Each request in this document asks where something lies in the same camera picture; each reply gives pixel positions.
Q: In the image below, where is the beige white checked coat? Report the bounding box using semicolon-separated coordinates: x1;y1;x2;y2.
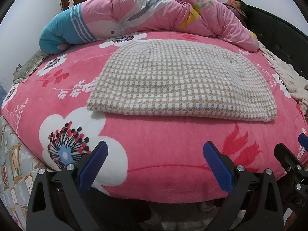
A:
86;38;278;123

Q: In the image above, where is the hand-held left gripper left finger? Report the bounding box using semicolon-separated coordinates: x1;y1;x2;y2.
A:
26;140;109;231

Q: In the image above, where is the grey patterned mattress pad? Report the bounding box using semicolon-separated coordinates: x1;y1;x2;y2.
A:
13;50;52;82

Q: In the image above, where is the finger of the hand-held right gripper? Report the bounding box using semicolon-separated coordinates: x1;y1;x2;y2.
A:
298;127;308;151
274;143;308;181

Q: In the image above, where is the grey picture-print bed sheet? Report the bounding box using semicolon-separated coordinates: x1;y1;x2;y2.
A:
0;115;49;231

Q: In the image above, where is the cream fuzzy cloth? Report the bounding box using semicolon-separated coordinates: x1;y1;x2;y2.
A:
259;42;308;101

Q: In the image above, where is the black padded headboard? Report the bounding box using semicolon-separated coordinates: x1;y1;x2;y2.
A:
243;5;308;77

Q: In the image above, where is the pink floral blanket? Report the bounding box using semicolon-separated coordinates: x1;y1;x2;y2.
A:
0;30;308;204

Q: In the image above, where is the pink printed quilt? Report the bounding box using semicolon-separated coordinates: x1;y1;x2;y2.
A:
39;0;260;54

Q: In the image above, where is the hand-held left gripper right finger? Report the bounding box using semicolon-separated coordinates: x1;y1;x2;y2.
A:
203;141;284;231

